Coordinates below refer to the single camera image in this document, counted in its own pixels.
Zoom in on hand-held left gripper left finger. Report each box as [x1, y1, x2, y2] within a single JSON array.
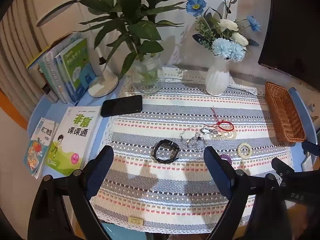
[[27, 145, 115, 240]]

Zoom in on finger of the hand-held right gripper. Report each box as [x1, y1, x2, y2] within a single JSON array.
[[302, 141, 320, 157], [271, 157, 295, 178]]

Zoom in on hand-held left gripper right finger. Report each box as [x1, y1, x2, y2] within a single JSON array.
[[203, 146, 293, 240]]

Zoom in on purple coil hair tie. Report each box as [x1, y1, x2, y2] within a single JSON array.
[[219, 154, 233, 165]]

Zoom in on pale pearl bracelet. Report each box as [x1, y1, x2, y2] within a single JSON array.
[[212, 130, 237, 140]]

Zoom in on silver chain bracelet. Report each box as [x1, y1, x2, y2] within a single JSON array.
[[179, 127, 208, 152]]

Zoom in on brown wicker basket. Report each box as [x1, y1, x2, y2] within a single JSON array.
[[264, 81, 306, 144]]

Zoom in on red string bracelet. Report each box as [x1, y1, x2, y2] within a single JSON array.
[[204, 107, 235, 132]]

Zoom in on black wristband watch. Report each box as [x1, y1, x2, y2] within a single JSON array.
[[153, 139, 180, 163]]

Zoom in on light blue furniture edge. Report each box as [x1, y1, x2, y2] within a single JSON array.
[[289, 87, 319, 143]]

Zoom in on white and green workbook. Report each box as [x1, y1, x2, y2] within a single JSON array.
[[45, 106, 103, 177]]

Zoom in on illustrated thin booklet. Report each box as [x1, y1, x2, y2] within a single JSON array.
[[23, 117, 59, 179]]

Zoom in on black smartphone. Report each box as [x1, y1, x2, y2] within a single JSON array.
[[101, 95, 143, 117]]

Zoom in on striped woven table mat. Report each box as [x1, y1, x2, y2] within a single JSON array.
[[90, 65, 295, 233]]

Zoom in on white desk lamp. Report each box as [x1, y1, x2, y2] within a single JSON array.
[[36, 0, 119, 98]]

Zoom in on white ribbed ceramic vase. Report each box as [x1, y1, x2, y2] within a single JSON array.
[[205, 55, 230, 96]]

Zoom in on clear glass vase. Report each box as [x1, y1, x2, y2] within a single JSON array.
[[130, 52, 163, 95]]

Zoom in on spiral bound book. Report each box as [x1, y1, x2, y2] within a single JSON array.
[[39, 40, 75, 104]]

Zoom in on black monitor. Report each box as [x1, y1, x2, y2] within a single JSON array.
[[257, 0, 320, 92]]

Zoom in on yellow edged standing book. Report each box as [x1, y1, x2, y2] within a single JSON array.
[[26, 46, 59, 103]]

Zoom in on blue and white artificial flowers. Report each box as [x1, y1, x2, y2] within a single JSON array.
[[185, 0, 262, 63]]

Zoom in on green leafy plant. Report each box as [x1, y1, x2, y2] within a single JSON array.
[[72, 0, 190, 80]]

